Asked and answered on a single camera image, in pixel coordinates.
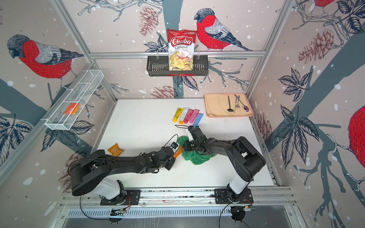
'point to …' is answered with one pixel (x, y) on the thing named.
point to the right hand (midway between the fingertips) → (183, 145)
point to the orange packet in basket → (73, 108)
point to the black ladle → (229, 109)
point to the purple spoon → (245, 108)
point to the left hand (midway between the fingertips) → (176, 156)
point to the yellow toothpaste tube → (177, 114)
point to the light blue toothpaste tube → (197, 119)
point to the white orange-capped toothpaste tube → (185, 111)
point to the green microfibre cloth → (194, 157)
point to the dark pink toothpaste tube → (188, 114)
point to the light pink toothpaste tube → (194, 116)
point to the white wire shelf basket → (65, 114)
